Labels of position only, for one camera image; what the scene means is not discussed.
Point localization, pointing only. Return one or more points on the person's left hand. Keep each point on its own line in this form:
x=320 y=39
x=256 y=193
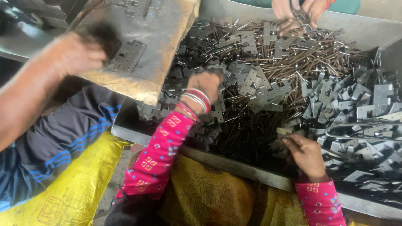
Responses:
x=204 y=83

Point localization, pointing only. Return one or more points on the person's right hand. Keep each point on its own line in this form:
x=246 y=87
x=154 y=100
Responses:
x=309 y=158

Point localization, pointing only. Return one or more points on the person's right fingers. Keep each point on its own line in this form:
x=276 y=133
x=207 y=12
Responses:
x=292 y=142

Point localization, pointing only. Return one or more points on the person's left fingers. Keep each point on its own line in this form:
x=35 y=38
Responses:
x=217 y=82

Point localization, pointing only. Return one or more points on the single grey hinge leaf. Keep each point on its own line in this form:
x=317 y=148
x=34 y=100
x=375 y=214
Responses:
x=283 y=131

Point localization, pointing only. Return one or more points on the set of red white bangles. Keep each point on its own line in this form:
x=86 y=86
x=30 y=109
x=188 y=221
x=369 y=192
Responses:
x=196 y=100

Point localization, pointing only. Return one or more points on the large grey metal tray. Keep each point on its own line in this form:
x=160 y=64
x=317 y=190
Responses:
x=235 y=163

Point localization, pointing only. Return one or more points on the heap of metal hinge plates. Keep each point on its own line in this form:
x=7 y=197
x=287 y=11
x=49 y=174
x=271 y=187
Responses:
x=345 y=103

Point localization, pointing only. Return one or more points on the worn metal-topped work block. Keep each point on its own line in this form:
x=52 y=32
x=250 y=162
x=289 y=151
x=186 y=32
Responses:
x=163 y=40

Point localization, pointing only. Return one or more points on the heap of thin metal pins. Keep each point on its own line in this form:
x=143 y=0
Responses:
x=314 y=59

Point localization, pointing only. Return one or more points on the assembled grey metal hinge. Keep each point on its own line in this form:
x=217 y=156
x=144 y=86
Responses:
x=127 y=56
x=141 y=8
x=301 y=17

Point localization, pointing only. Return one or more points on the person's yellow patterned garment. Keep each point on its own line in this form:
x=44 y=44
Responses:
x=204 y=194

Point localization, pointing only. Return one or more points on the red bangle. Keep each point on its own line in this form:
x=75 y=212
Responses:
x=328 y=3

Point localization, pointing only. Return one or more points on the yellow woven sack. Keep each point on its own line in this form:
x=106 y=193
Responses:
x=81 y=188

